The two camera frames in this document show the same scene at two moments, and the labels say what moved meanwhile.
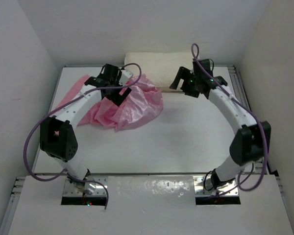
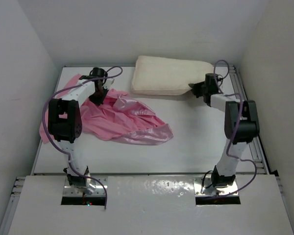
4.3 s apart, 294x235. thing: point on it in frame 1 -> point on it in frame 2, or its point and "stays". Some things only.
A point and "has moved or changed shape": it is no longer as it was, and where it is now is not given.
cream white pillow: x=162 y=67 has moved or changed shape
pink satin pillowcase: x=143 y=100 -> x=117 y=117
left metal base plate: x=72 y=196 stays
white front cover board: x=146 y=205 stays
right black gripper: x=184 y=73 -> x=195 y=87
